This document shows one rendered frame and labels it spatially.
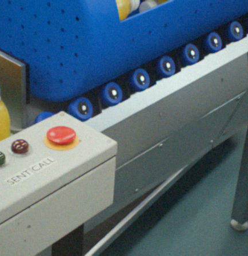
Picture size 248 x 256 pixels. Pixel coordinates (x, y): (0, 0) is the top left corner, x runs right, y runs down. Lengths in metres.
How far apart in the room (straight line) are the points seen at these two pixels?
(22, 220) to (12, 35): 0.49
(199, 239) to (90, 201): 1.54
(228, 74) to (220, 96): 0.05
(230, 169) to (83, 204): 1.89
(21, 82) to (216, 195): 1.55
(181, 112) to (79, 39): 0.37
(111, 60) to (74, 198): 0.35
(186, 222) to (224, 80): 1.04
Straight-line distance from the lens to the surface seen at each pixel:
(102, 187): 0.89
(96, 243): 2.13
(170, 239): 2.39
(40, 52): 1.19
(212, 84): 1.47
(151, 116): 1.33
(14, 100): 1.18
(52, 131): 0.87
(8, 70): 1.16
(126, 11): 1.22
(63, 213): 0.86
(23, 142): 0.85
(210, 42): 1.44
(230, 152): 2.83
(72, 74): 1.14
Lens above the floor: 1.59
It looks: 33 degrees down
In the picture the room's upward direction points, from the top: 4 degrees clockwise
